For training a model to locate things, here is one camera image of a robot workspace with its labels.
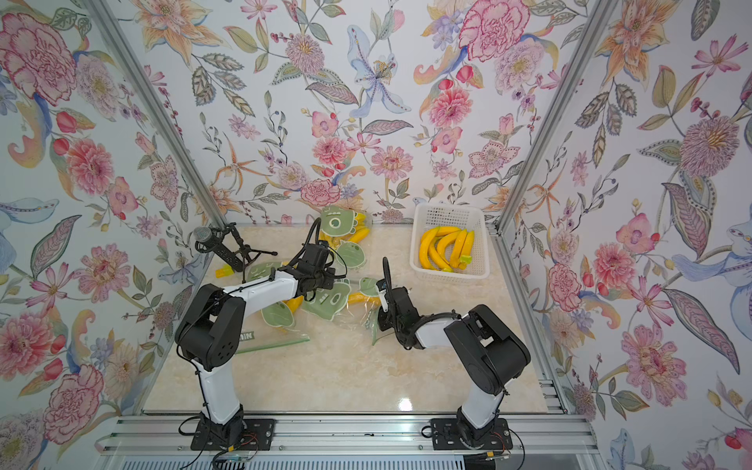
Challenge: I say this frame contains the zip-top bag bananas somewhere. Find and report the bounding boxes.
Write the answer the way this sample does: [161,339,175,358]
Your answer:
[318,206,371,271]
[302,277,390,346]
[231,260,313,356]

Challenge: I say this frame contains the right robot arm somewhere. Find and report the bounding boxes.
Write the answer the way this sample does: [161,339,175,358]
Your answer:
[377,258,532,439]

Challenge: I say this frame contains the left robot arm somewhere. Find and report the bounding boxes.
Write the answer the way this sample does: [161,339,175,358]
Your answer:
[174,219,345,426]

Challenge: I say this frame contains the loose yellow banana by stand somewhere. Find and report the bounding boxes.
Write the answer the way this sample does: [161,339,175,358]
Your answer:
[215,266,235,278]

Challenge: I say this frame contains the white plastic basket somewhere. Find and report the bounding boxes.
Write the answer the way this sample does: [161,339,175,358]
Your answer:
[409,203,491,285]

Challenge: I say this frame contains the black microphone tripod stand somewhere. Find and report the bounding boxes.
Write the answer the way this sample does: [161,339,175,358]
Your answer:
[193,222,278,280]

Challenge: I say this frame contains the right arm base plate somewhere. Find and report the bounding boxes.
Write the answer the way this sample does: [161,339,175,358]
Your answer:
[420,412,513,452]

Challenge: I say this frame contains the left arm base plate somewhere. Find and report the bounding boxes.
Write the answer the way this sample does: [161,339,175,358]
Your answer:
[190,412,277,452]

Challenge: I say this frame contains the aluminium front rail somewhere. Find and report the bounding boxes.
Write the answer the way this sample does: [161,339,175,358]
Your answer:
[94,383,605,469]

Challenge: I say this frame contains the left corner aluminium post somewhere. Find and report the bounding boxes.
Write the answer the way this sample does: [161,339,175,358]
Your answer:
[82,0,226,227]

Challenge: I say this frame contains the corner aluminium post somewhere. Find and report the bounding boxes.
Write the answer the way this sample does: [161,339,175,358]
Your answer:
[82,0,226,227]
[495,1,618,237]

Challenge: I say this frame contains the right corner aluminium post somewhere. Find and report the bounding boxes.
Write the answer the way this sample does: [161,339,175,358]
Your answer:
[495,1,618,237]

